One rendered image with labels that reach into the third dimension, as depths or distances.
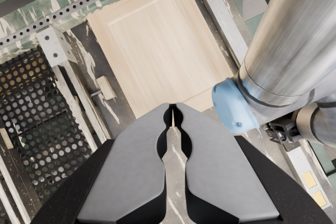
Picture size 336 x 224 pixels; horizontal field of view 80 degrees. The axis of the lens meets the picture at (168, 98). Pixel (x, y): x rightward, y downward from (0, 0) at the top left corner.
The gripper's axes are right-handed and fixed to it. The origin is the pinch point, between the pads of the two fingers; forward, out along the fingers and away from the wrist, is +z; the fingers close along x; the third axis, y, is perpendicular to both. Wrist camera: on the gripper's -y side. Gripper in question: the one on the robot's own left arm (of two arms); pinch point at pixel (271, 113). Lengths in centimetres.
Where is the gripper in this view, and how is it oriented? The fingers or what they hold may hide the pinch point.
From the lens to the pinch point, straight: 66.1
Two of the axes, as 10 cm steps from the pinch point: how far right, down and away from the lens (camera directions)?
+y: -8.9, 4.5, -0.1
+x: 4.5, 8.9, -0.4
